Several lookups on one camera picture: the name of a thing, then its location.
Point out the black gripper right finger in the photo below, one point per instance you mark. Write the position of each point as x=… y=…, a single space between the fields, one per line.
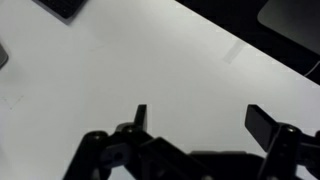
x=260 y=125

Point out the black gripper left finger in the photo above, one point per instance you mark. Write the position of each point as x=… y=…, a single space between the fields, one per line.
x=141 y=116

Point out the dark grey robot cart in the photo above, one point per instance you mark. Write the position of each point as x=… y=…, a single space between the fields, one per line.
x=295 y=23

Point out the grey monitor stand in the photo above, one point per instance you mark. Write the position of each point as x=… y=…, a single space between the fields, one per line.
x=2 y=56

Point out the black keyboard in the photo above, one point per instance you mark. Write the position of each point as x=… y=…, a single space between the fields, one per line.
x=63 y=6

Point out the clear tape strip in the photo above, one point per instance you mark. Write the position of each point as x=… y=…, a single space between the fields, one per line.
x=234 y=51

